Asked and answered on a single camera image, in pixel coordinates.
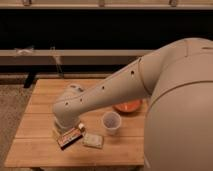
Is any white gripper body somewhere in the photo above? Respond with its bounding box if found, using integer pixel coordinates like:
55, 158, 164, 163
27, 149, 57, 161
54, 117, 80, 132

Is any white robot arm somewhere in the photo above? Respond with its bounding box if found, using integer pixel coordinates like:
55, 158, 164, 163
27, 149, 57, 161
53, 38, 213, 171

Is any white sponge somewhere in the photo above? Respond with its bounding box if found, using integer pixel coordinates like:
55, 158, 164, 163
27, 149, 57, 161
83, 133, 104, 148

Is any white tube bottle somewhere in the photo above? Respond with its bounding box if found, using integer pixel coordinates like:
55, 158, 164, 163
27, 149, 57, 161
78, 123, 85, 131

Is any clear plastic cup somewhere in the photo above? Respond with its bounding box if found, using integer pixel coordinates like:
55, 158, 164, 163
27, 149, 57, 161
101, 111, 121, 135

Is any wooden table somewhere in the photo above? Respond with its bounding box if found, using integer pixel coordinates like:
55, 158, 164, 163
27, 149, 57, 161
5, 79, 147, 168

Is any orange bowl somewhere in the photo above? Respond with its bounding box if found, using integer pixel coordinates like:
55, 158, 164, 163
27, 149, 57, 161
113, 100, 142, 113

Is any grey wall rail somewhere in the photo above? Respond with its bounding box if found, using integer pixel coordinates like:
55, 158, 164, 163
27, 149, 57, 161
0, 49, 149, 66

